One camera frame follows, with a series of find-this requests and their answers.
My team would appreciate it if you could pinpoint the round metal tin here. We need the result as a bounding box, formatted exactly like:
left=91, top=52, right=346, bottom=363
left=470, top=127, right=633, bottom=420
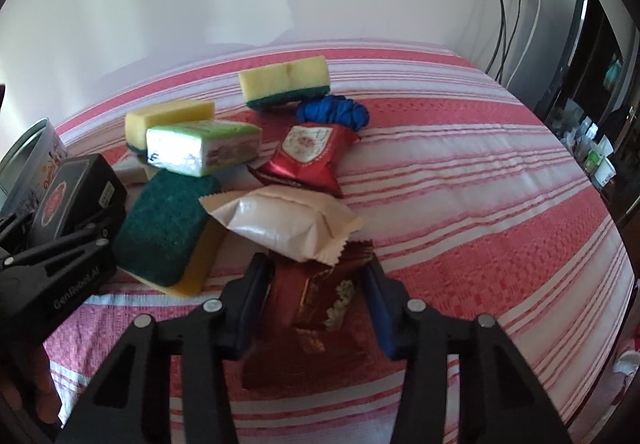
left=0, top=118, right=70, bottom=217

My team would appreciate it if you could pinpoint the person's left hand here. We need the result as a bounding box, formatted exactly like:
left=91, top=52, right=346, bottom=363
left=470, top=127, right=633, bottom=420
left=0, top=348, right=62, bottom=426

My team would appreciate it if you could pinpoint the yellow green sponge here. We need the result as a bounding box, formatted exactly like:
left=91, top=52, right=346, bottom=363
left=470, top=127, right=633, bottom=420
left=124, top=100, right=216, bottom=155
left=238, top=55, right=332, bottom=112
left=111, top=170, right=227, bottom=299

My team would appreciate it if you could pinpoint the red striped tablecloth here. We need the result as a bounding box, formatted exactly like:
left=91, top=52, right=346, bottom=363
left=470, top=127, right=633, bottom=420
left=42, top=40, right=632, bottom=444

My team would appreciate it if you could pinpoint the green tissue pack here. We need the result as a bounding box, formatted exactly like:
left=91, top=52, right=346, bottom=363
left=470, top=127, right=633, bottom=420
left=145, top=120, right=263, bottom=177

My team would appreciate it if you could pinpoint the black box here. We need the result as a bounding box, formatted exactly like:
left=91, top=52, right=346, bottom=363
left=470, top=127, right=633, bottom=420
left=27, top=154, right=128, bottom=247

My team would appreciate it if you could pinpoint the dark red snack packet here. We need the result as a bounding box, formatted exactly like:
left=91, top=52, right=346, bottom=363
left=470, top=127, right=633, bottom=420
left=242, top=241, right=381, bottom=390

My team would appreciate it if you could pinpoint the black cable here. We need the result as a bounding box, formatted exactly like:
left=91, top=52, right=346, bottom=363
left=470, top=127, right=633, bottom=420
left=486, top=0, right=507, bottom=77
left=497, top=0, right=526, bottom=82

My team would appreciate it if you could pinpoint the dark wooden cabinet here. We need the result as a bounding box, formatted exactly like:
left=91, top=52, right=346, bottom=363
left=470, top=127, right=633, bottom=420
left=597, top=104, right=640, bottom=235

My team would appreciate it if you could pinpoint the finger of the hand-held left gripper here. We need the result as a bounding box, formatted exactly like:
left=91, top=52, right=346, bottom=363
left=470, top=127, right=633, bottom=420
left=0, top=224, right=115, bottom=277
left=0, top=211, right=36, bottom=247

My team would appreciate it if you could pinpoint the white cloth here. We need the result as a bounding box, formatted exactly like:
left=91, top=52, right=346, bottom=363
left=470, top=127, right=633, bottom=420
left=611, top=346, right=640, bottom=377

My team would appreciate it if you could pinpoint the beige snack packet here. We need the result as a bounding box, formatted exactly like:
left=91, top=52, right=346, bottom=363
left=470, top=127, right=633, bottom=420
left=198, top=185, right=365, bottom=267

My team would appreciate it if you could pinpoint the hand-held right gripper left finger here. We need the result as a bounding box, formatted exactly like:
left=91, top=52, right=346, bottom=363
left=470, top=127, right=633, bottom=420
left=62, top=253, right=273, bottom=444

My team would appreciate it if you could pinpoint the blue hair scrunchie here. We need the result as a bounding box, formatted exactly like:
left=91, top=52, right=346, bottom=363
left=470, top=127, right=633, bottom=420
left=296, top=95, right=371, bottom=131

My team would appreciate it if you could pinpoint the black flat screen television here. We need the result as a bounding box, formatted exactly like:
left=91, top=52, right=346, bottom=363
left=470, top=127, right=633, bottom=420
left=534, top=0, right=640, bottom=125

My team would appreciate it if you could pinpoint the white paper cup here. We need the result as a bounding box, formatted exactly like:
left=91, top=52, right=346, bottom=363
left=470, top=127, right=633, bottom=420
left=591, top=158, right=617, bottom=191

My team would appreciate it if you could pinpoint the white cable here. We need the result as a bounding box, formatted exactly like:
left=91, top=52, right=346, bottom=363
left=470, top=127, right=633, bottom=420
left=506, top=0, right=542, bottom=87

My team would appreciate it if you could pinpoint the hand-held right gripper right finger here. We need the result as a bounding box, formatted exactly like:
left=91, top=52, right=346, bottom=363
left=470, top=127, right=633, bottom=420
left=362, top=261, right=573, bottom=444

